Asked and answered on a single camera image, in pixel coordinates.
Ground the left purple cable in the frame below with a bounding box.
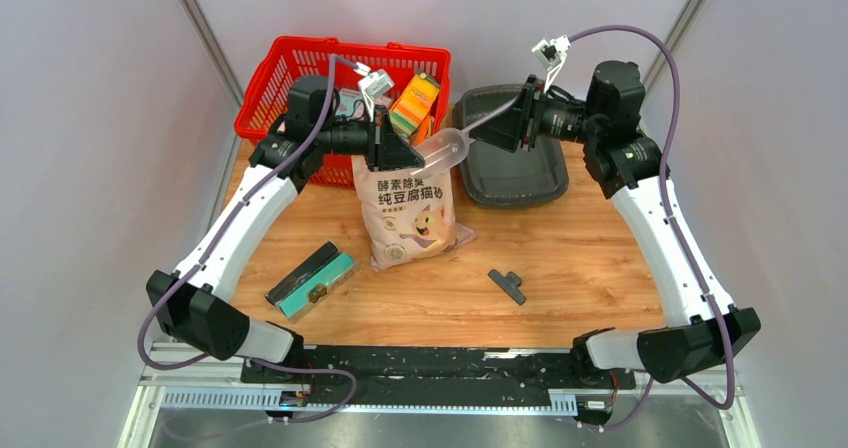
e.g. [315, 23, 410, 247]
[136, 54, 359, 425]

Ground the teal small box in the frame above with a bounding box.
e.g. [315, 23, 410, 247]
[335, 88, 364, 118]

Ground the clear plastic scoop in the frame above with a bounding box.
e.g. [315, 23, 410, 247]
[411, 96, 518, 179]

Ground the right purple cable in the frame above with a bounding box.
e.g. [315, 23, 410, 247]
[568, 24, 737, 431]

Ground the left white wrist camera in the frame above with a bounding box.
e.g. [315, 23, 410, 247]
[354, 62, 394, 113]

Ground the dark grey litter box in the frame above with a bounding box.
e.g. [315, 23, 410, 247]
[452, 84, 569, 209]

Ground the pink cat litter bag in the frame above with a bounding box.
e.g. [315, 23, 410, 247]
[351, 156, 476, 271]

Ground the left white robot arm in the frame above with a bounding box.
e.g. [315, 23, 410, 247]
[146, 70, 424, 383]

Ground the teal and black box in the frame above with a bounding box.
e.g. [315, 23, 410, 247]
[265, 241, 357, 322]

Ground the purple cable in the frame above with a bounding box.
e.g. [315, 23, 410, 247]
[568, 24, 737, 431]
[136, 54, 359, 425]

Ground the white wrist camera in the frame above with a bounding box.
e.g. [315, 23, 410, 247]
[354, 62, 394, 113]
[531, 35, 571, 94]

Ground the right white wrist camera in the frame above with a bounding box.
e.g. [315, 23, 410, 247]
[531, 35, 571, 94]

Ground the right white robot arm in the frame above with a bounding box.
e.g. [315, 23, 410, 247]
[466, 61, 761, 387]

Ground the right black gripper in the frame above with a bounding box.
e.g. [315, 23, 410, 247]
[468, 75, 602, 153]

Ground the yellow orange carton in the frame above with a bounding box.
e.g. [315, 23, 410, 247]
[389, 71, 441, 139]

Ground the red plastic shopping basket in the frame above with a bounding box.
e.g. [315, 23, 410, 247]
[234, 36, 451, 190]

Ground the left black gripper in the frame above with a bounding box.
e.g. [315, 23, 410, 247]
[315, 105, 424, 172]

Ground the black bag clip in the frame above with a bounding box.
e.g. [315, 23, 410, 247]
[488, 269, 526, 306]

